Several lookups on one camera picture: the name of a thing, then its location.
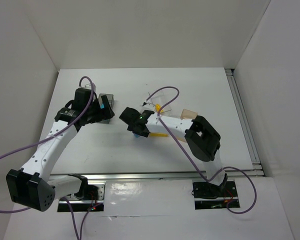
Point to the clear plastic container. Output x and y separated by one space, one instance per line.
162 99

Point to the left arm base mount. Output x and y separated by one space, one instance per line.
93 198

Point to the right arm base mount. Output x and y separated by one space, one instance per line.
208 197

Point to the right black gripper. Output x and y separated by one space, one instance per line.
128 116

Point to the grey translucent container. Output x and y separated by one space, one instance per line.
108 102

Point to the yellow lego plate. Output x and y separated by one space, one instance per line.
158 135

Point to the aluminium rail front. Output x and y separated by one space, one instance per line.
159 176

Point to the yellow lego brick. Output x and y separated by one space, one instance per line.
159 108

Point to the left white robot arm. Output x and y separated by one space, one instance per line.
30 185

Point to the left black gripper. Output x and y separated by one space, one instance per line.
106 107

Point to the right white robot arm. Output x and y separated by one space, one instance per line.
201 137

